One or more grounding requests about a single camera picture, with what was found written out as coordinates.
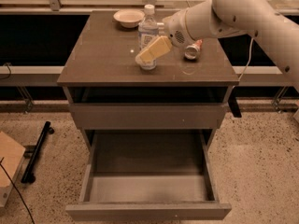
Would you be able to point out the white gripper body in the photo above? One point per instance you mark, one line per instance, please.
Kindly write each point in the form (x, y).
(175, 29)

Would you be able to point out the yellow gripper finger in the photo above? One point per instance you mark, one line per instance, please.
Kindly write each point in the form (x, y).
(157, 47)

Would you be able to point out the clear plastic water bottle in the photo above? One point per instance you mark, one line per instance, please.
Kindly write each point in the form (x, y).
(147, 30)

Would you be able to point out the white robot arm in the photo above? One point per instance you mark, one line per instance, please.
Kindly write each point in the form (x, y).
(277, 36)

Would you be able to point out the grey drawer cabinet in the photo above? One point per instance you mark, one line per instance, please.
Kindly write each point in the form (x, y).
(102, 70)

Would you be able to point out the grey top drawer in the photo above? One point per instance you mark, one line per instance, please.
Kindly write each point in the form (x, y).
(147, 117)

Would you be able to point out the open grey middle drawer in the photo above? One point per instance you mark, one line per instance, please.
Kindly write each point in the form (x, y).
(148, 175)

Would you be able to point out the red soda can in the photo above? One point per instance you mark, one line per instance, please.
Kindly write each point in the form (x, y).
(192, 51)

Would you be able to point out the white bowl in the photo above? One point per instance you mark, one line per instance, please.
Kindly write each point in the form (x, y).
(129, 18)

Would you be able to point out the black bar with wheels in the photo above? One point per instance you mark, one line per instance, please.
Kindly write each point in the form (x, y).
(28, 176)

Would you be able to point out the wooden box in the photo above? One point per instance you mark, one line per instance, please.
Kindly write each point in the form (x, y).
(11, 156)

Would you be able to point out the metal railing frame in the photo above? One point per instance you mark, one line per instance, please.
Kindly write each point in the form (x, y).
(40, 77)

